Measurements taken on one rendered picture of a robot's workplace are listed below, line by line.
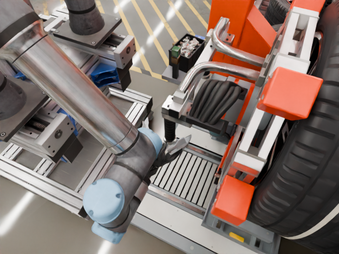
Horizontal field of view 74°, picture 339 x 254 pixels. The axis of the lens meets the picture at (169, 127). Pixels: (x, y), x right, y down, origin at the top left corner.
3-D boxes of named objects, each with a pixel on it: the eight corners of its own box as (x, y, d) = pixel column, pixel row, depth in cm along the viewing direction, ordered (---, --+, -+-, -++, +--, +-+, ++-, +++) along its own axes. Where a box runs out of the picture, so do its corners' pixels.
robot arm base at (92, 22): (63, 29, 100) (54, 8, 92) (83, 12, 108) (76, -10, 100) (92, 39, 97) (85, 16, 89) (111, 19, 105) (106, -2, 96)
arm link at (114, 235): (113, 244, 47) (121, 248, 55) (139, 196, 53) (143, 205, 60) (83, 227, 49) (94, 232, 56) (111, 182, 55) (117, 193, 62)
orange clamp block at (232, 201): (247, 194, 61) (238, 227, 57) (219, 182, 63) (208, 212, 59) (256, 186, 55) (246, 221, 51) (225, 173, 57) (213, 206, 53)
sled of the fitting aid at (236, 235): (266, 258, 117) (273, 256, 108) (200, 226, 125) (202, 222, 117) (283, 174, 141) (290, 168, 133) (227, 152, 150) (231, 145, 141)
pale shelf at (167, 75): (186, 87, 135) (187, 83, 133) (161, 78, 139) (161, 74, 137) (211, 45, 157) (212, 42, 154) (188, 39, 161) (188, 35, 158)
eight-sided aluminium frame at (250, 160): (225, 212, 81) (296, 135, 36) (207, 204, 83) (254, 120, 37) (260, 105, 108) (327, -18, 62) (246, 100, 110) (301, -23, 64)
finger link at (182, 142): (198, 134, 64) (169, 148, 61) (195, 144, 68) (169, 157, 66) (192, 126, 65) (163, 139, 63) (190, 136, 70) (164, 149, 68)
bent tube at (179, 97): (247, 129, 53) (262, 100, 44) (172, 102, 58) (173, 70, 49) (264, 80, 62) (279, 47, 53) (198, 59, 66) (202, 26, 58)
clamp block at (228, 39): (227, 55, 79) (231, 42, 75) (203, 48, 81) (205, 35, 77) (232, 46, 82) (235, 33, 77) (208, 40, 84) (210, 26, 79)
